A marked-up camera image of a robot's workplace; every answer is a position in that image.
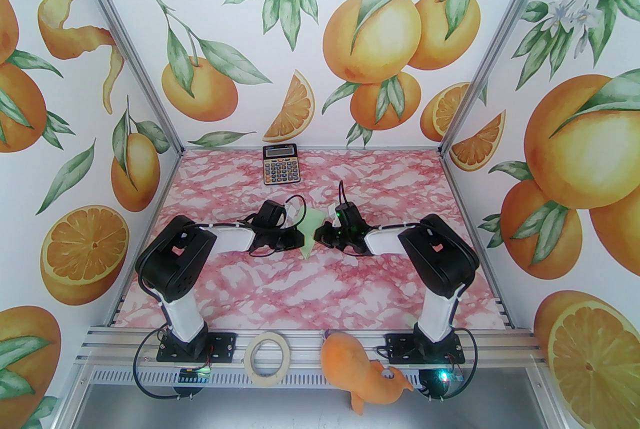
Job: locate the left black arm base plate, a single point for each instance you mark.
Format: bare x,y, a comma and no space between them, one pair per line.
222,347

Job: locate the small green circuit board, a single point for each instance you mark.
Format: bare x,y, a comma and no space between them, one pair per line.
195,374
447,377

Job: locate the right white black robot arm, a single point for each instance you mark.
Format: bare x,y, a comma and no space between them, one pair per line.
440,257

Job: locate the aluminium frame rail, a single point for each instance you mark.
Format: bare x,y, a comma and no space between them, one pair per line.
500,342

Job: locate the orange plush toy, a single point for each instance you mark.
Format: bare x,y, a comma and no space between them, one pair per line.
355,367

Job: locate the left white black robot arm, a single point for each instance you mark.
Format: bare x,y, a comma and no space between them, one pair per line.
172,267

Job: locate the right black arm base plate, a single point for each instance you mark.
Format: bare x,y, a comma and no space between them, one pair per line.
400,349

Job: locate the beige masking tape roll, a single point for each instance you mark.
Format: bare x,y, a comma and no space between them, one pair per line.
251,369

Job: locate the grey metal tray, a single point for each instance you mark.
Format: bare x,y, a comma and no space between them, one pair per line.
250,409

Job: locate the aluminium frame post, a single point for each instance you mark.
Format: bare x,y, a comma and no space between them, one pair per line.
127,44
500,42

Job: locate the light green paper sheet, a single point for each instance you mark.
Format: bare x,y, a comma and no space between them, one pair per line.
312,224

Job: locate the black orange calculator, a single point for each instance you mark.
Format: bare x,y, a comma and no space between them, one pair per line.
280,165

